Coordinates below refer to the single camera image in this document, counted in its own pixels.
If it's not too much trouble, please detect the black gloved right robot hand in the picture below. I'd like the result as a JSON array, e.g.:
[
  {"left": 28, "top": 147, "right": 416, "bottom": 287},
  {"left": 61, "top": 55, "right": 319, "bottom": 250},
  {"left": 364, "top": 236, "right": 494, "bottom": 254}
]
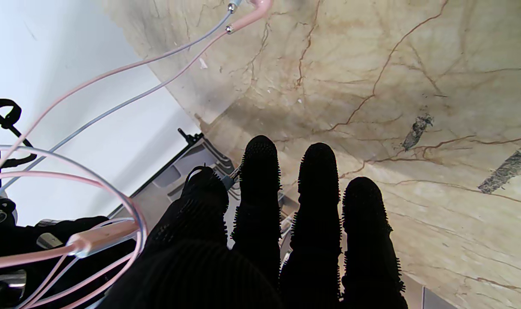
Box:
[{"left": 0, "top": 215, "right": 139, "bottom": 309}]

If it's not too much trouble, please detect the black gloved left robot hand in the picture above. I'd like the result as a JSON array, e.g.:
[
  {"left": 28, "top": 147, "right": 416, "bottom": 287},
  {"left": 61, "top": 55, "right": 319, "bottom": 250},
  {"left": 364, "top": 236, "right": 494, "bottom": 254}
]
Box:
[{"left": 102, "top": 135, "right": 409, "bottom": 309}]

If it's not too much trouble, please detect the grey metal stand frame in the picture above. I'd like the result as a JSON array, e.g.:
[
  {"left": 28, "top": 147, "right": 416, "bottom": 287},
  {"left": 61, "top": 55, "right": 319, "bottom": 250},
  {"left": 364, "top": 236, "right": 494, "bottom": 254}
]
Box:
[{"left": 151, "top": 128, "right": 244, "bottom": 202}]

